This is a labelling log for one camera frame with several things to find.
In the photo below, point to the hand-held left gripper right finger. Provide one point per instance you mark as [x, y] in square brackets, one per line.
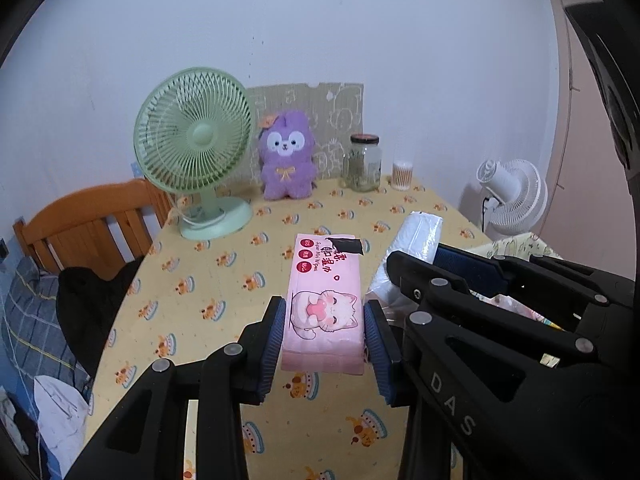
[378, 357]

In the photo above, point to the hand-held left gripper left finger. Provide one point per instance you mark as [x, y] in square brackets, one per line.
[272, 355]

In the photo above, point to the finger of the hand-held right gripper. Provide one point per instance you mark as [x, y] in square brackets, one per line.
[415, 275]
[470, 272]

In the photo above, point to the white tissue pack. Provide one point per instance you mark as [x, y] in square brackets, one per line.
[415, 237]

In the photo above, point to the printed fabric storage box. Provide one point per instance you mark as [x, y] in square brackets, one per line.
[525, 246]

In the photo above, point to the pink wet wipes pack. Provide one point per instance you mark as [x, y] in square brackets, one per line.
[325, 280]

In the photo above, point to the white fan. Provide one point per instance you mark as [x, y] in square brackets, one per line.
[520, 195]

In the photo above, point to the cotton swab container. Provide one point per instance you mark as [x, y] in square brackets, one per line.
[402, 176]

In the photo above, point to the glass jar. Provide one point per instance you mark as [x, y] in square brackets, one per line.
[364, 165]

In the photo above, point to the purple plush toy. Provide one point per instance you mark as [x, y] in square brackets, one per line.
[285, 180]

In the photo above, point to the beige door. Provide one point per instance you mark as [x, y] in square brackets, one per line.
[575, 135]

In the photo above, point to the printed cardboard panel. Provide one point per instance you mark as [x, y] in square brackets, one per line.
[345, 105]

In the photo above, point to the black garment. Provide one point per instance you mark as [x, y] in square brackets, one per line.
[85, 310]

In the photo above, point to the white cloth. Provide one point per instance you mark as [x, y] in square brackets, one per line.
[60, 410]

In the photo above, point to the green desk fan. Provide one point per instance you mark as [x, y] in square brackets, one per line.
[200, 135]

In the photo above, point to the plaid bedding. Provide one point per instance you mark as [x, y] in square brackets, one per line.
[30, 320]

